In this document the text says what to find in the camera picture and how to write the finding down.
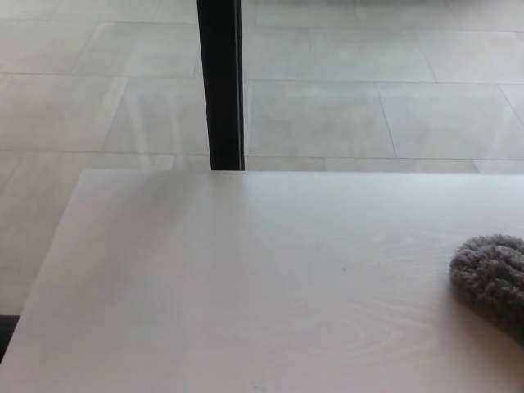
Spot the grey fluffy microfibre duster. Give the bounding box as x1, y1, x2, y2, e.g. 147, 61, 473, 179
449, 233, 524, 341

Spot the black vertical window frame post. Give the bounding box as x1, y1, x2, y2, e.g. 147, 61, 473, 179
196, 0, 246, 172

